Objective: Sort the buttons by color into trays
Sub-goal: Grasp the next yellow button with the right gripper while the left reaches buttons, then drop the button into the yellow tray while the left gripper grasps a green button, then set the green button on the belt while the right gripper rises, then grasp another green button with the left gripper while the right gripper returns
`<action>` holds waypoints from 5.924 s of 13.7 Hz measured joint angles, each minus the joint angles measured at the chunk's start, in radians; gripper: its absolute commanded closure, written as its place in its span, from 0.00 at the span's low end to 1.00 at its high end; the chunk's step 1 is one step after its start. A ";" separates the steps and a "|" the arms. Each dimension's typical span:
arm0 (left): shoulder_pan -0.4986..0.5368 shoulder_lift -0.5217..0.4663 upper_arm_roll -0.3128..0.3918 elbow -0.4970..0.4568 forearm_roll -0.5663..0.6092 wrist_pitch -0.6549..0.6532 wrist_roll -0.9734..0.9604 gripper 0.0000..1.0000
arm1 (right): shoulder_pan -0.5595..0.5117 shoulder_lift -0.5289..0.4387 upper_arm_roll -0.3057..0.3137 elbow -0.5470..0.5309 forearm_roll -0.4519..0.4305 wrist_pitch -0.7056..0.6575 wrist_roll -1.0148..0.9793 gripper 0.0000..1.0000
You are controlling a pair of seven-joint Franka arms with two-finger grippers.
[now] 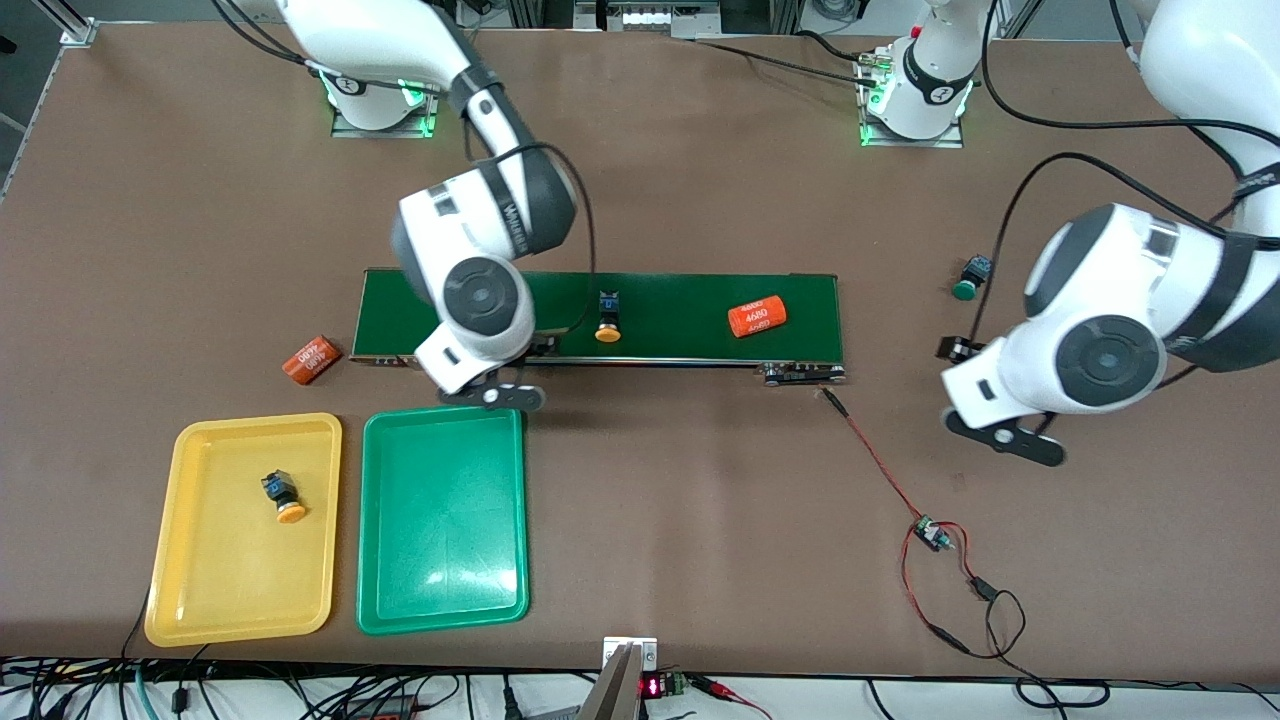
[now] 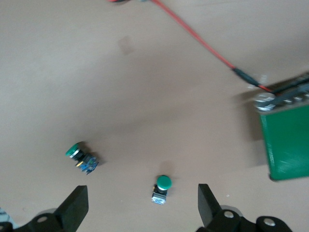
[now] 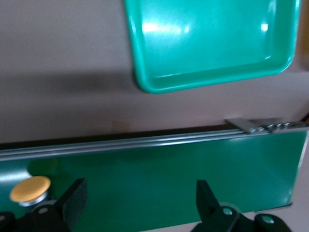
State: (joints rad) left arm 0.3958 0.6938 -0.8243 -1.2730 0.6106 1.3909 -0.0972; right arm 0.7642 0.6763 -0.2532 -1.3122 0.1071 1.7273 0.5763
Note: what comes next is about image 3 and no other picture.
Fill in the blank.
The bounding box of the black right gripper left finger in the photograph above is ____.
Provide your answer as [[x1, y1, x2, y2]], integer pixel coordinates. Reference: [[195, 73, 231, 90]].
[[0, 178, 87, 232]]

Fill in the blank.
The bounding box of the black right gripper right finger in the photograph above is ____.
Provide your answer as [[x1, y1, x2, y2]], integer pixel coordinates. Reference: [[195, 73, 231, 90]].
[[193, 180, 290, 232]]

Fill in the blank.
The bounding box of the yellow mushroom push button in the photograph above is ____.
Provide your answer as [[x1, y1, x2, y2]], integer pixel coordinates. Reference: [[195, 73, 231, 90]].
[[9, 175, 55, 208]]

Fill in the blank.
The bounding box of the green conveyor belt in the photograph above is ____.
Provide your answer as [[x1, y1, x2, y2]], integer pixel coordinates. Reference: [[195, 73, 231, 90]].
[[0, 117, 309, 232]]

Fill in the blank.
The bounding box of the green plastic tray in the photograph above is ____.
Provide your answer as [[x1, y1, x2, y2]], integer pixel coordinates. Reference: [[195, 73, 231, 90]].
[[123, 0, 302, 95]]

